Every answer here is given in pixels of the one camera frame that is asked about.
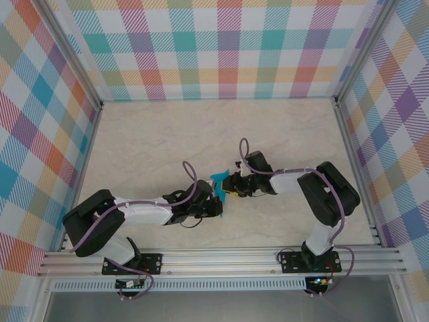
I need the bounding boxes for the blue paper sheet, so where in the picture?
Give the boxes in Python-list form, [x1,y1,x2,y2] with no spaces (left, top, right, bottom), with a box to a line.
[210,169,232,219]

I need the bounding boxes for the grey metal panel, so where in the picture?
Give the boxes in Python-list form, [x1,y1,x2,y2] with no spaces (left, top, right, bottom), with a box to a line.
[43,290,403,322]

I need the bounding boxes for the left gripper thin black cable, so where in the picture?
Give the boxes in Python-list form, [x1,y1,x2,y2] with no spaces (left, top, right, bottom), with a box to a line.
[180,216,204,230]

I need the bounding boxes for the wide aluminium mounting rail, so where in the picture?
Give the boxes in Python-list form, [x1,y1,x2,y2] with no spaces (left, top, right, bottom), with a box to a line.
[36,246,408,278]

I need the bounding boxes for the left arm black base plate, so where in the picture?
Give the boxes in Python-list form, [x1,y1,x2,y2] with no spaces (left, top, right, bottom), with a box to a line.
[102,252,164,276]

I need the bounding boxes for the perforated metal cable tray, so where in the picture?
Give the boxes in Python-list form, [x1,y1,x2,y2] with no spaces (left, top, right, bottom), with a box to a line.
[52,276,308,292]

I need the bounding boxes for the thin black base wire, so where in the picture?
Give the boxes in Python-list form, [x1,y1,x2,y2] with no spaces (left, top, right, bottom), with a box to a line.
[277,246,294,266]

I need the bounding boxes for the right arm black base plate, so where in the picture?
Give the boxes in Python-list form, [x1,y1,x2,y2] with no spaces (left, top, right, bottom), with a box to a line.
[280,250,343,274]

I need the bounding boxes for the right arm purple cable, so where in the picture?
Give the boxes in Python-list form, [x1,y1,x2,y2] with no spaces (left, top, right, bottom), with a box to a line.
[239,137,356,298]

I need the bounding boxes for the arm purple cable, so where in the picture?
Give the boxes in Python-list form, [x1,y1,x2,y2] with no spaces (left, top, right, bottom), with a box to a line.
[239,137,356,298]
[69,161,200,300]

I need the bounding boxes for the aluminium table side rail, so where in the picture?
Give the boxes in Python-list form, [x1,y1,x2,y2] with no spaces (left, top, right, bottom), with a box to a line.
[333,99,385,249]
[58,102,105,252]

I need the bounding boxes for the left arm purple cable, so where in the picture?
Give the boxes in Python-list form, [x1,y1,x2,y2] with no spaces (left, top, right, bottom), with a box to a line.
[69,161,200,300]

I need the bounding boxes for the aluminium frame post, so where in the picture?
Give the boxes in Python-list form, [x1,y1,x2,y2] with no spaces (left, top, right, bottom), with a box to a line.
[334,0,400,107]
[33,0,105,111]

